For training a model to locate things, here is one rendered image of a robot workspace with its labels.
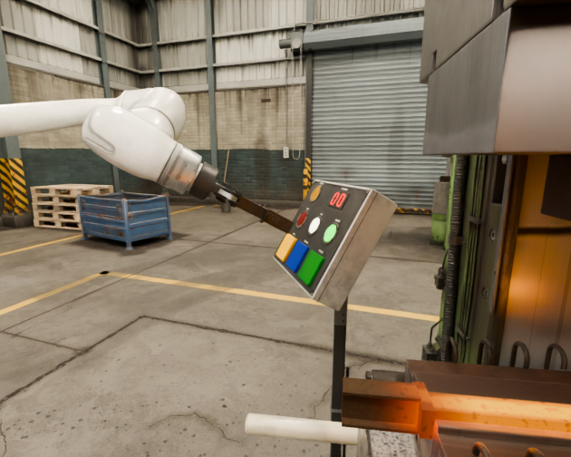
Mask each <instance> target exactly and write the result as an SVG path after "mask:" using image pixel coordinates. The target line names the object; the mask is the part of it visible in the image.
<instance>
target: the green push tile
mask: <svg viewBox="0 0 571 457"><path fill-rule="evenodd" d="M324 261H325V258H324V257H322V256H321V255H319V254H318V253H316V252H315V251H313V250H311V251H310V253H309V255H308V257H307V259H306V260H305V263H304V264H303V266H302V268H301V269H300V271H299V273H298V277H299V278H300V279H301V280H302V281H304V282H305V283H306V284H307V285H308V286H309V287H310V286H311V285H312V284H313V282H314V280H315V277H316V275H317V274H318V272H319V270H320V268H321V266H322V265H323V263H324Z"/></svg>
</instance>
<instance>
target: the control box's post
mask: <svg viewBox="0 0 571 457"><path fill-rule="evenodd" d="M347 308H348V297H347V298H346V299H345V301H344V304H343V305H342V307H341V309H340V311H336V310H334V348H333V377H332V409H337V410H342V393H343V377H344V366H345V343H346V326H347ZM331 422H338V423H341V422H342V413H333V412H331ZM330 457H342V445H341V444H340V443H331V442H330Z"/></svg>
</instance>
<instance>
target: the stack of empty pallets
mask: <svg viewBox="0 0 571 457"><path fill-rule="evenodd" d="M30 189H31V194H32V200H33V203H32V205H33V211H34V226H35V227H45V228H58V229H80V230H82V225H81V220H80V213H79V207H78V200H77V194H81V195H82V196H85V195H106V194H109V193H113V186H112V185H88V184H63V185H49V186H40V187H38V186H37V187H30ZM40 189H48V191H49V192H48V194H45V193H41V190H40ZM100 189H104V191H100ZM60 190H66V191H60ZM42 197H48V198H49V200H48V201H43V199H42ZM63 198H67V199H63ZM42 205H48V207H49V208H50V209H42ZM64 206H65V207H64ZM44 213H51V216H49V217H44ZM44 220H45V221H50V223H54V224H55V226H50V225H44ZM66 224H67V225H78V227H79V228H76V227H66Z"/></svg>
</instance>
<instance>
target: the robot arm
mask: <svg viewBox="0 0 571 457"><path fill-rule="evenodd" d="M185 121H186V116H185V104H184V102H183V101H182V99H181V98H180V97H179V95H178V94H176V93H175V92H173V91H172V90H170V89H167V88H163V87H156V88H152V89H151V88H147V89H142V90H134V91H124V92H123V93H122V94H121V96H120V97H118V98H113V99H80V100H65V101H52V102H28V103H15V104H2V105H0V138H3V137H9V136H15V135H21V134H27V133H33V132H39V131H50V130H57V129H63V128H69V127H75V126H82V139H83V142H84V143H85V144H86V145H87V146H88V147H89V148H90V149H91V150H92V151H94V152H95V153H96V154H97V155H99V156H100V157H102V158H103V159H105V160H106V161H108V162H109V163H111V164H112V165H114V166H116V167H118V168H119V169H121V170H124V171H127V172H129V173H130V174H132V175H134V176H137V177H139V178H142V179H147V180H153V181H155V182H158V183H159V185H161V186H164V187H166V188H168V189H170V190H171V189H172V190H175V191H177V192H179V193H180V194H183V193H184V192H185V191H186V190H187V191H188V193H187V194H189V195H190V196H192V197H194V198H196V199H199V200H201V201H203V200H205V199H206V198H207V197H208V194H209V193H210V192H211V193H213V194H215V195H217V196H216V197H215V199H217V200H218V201H220V202H222V203H227V204H228V205H230V206H232V207H234V208H235V207H238V208H240V209H242V210H244V211H246V212H248V213H250V214H252V215H254V216H256V217H258V218H259V219H260V221H259V222H261V223H263V221H264V222H265V223H267V224H269V225H271V226H273V227H275V228H277V229H280V230H281V231H283V232H285V233H286V234H288V233H289V231H290V230H291V228H292V227H293V225H294V222H293V221H291V220H289V219H287V218H285V217H283V216H281V215H279V214H277V213H275V212H274V211H273V210H271V209H268V208H267V205H265V206H264V207H261V205H258V204H256V203H255V202H253V201H251V200H249V199H247V198H245V197H243V196H242V193H241V192H239V191H237V190H234V189H233V188H232V187H231V186H230V185H228V184H227V183H226V182H223V183H222V185H220V184H218V183H216V180H217V178H218V174H219V170H218V169H217V168H215V167H213V166H211V165H209V164H208V163H206V162H205V161H204V162H203V163H201V160H202V157H201V156H200V155H199V154H197V153H196V152H194V151H192V150H190V149H188V148H186V147H184V146H183V145H182V144H179V143H177V142H176V140H177V139H178V137H179V136H180V134H181V132H182V130H183V128H184V125H185Z"/></svg>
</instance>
